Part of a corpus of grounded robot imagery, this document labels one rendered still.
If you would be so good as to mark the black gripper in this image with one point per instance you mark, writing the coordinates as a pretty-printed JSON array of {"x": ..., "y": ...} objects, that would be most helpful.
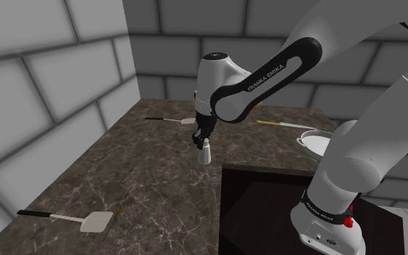
[{"x": 206, "y": 121}]

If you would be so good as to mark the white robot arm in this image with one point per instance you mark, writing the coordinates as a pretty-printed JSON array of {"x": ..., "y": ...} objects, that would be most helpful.
[{"x": 352, "y": 155}]

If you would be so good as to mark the white salt shaker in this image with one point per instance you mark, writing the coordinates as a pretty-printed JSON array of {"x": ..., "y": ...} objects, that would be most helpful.
[{"x": 204, "y": 155}]

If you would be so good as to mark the dark robot stand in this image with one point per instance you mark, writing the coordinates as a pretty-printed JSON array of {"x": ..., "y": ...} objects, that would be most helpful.
[{"x": 260, "y": 212}]

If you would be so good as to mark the white pot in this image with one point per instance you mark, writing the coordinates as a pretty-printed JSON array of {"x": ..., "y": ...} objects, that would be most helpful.
[{"x": 315, "y": 144}]

